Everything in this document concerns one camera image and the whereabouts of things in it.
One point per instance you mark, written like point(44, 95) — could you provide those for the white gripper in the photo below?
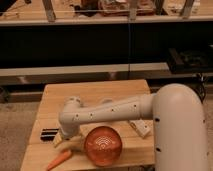
point(67, 132)

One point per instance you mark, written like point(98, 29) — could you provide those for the black whiteboard eraser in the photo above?
point(48, 134)

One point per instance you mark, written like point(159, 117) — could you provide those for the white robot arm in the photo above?
point(180, 136)

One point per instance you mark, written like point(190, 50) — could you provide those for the orange toy carrot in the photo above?
point(62, 157)

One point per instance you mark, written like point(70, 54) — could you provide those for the orange plastic colander bowl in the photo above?
point(103, 146)

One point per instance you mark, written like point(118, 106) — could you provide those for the long wooden shelf rack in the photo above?
point(44, 41)

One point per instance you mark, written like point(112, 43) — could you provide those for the black equipment on shelf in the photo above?
point(190, 61)

